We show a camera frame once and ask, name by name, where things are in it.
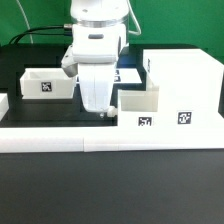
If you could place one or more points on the white rear drawer tray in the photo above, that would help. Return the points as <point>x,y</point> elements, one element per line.
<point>46,83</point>

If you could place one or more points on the white drawer cabinet box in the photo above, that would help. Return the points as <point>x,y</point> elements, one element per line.
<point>189,83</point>

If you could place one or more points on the white front drawer tray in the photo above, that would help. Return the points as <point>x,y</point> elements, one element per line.
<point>135,108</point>

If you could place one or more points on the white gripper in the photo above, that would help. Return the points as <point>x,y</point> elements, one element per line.
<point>96,85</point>

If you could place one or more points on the white drawer tray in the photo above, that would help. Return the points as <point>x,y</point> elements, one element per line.
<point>135,108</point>
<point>46,83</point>

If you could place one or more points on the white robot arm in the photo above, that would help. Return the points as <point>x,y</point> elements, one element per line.
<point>100,32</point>

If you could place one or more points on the white U-shaped fence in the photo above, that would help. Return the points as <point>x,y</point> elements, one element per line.
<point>93,139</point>

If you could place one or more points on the marker tag sheet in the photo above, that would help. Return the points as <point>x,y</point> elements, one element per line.
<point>117,76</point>

